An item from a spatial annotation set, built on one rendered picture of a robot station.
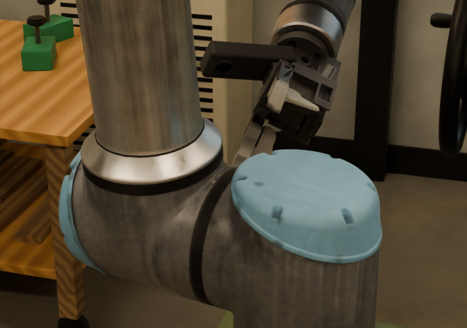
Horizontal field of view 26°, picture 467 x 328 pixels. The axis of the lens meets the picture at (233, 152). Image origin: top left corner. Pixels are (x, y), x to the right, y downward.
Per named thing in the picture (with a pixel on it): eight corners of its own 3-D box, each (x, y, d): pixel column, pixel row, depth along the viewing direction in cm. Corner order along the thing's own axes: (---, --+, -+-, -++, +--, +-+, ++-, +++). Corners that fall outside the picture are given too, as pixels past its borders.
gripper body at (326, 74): (329, 112, 120) (349, 50, 128) (264, 81, 120) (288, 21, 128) (305, 151, 126) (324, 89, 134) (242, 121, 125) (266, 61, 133)
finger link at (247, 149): (267, 206, 123) (297, 137, 124) (223, 185, 122) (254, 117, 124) (263, 206, 126) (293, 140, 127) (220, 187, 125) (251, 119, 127)
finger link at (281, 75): (295, 72, 116) (292, 64, 124) (282, 67, 116) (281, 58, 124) (276, 109, 117) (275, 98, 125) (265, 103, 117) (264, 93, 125)
